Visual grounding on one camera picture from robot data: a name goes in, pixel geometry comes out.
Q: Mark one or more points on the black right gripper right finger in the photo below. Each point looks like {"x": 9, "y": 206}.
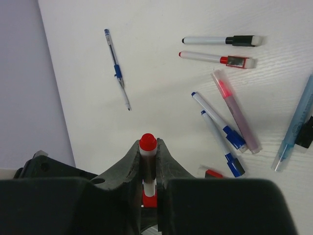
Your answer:
{"x": 196, "y": 206}

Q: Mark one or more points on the blue cap whiteboard marker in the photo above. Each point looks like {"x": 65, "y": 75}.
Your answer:
{"x": 235, "y": 139}

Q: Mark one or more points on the red marker with end cap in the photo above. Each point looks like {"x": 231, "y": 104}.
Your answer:
{"x": 148, "y": 151}

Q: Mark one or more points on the red cap whiteboard marker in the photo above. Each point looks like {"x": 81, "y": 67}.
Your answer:
{"x": 230, "y": 61}

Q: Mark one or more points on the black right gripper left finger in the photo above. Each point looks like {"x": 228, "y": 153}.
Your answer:
{"x": 109, "y": 204}

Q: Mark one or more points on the pink highlighter pen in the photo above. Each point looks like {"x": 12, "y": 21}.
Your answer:
{"x": 229, "y": 97}

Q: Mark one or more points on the black marker beside highlighter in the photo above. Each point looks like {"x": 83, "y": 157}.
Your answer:
{"x": 305, "y": 135}

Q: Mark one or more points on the blue highlighter pen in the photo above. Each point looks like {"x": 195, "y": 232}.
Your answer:
{"x": 302, "y": 110}

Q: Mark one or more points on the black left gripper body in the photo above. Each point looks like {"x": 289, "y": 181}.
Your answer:
{"x": 42, "y": 166}

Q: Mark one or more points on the black cap whiteboard marker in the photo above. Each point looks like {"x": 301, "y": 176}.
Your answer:
{"x": 237, "y": 40}

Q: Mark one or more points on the blue gel pen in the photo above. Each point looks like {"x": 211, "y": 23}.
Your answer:
{"x": 118, "y": 73}

